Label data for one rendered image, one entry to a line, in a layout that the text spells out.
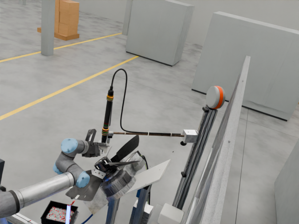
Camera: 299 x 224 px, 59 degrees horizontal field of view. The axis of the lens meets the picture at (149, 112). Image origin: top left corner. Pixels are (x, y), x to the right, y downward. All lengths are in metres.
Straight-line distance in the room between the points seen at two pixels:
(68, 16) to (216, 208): 9.30
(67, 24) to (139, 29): 2.46
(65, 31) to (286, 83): 7.06
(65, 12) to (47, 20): 2.09
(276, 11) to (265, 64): 6.74
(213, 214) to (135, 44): 8.74
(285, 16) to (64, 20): 9.24
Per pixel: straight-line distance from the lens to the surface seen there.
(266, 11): 13.47
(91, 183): 1.94
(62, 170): 1.42
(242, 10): 13.49
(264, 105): 7.25
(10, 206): 1.20
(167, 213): 2.15
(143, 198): 2.07
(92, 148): 1.56
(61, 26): 9.92
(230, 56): 6.94
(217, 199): 0.76
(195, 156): 2.06
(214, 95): 1.81
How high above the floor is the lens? 2.52
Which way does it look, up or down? 27 degrees down
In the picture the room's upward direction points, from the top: 13 degrees clockwise
